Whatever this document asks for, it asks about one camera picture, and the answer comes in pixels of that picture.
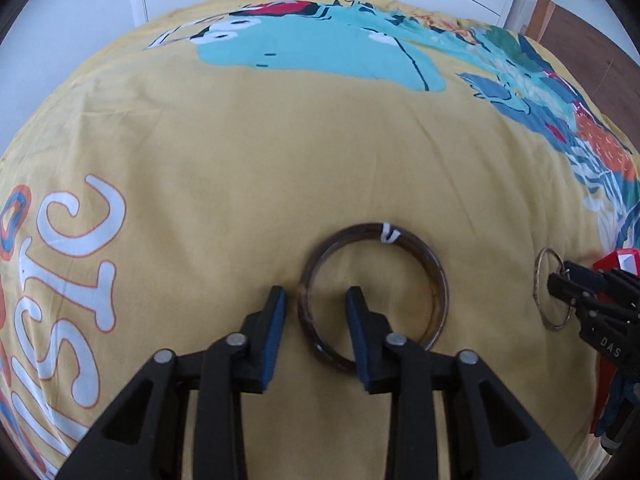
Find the dark brown bangle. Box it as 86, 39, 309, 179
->
297, 221, 450, 372

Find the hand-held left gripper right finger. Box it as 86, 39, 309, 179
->
346, 286, 578, 480

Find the red cardboard box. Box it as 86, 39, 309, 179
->
591, 247, 640, 436

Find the yellow printed blanket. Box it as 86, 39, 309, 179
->
0, 0, 640, 480

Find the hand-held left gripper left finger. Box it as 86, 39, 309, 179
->
57, 286, 287, 480

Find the person's blue jeans leg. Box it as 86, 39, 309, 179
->
602, 375, 637, 442

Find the gold metal bangle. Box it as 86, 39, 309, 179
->
534, 246, 576, 332

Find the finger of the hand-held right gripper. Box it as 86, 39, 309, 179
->
562, 259, 640, 296
546, 271, 640, 331

